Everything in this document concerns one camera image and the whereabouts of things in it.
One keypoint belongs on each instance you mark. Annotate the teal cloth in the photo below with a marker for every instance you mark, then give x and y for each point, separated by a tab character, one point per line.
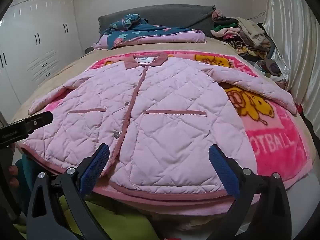
27	170

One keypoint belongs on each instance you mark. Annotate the person's left hand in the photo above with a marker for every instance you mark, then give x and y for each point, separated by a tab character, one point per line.
13	177

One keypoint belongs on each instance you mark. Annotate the yellow-green cloth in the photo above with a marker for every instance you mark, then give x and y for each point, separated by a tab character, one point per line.
120	220

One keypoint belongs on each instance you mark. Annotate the pink quilted jacket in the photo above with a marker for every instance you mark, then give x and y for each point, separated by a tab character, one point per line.
160	105

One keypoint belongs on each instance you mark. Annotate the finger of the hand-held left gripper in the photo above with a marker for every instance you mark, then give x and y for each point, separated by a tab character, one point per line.
41	120

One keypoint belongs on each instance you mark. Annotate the shiny white curtain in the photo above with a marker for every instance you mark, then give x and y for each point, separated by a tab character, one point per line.
295	30

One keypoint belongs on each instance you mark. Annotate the pile of mixed clothes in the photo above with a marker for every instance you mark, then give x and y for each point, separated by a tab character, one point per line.
250	35

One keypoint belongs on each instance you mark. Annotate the grey headboard cover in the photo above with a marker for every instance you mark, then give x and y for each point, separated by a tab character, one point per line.
175	17

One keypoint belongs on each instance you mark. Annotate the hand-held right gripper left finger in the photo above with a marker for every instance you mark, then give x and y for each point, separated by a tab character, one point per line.
92	170

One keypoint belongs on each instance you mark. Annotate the teal floral quilt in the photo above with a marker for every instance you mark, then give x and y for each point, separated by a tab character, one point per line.
130	33

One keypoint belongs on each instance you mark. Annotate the pink printed blanket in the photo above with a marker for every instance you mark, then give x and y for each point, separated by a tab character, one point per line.
275	140

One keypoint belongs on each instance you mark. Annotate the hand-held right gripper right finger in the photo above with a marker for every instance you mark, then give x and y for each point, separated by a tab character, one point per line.
222	167

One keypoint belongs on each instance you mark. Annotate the white wardrobe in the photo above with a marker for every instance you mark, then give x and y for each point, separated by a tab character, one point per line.
37	30

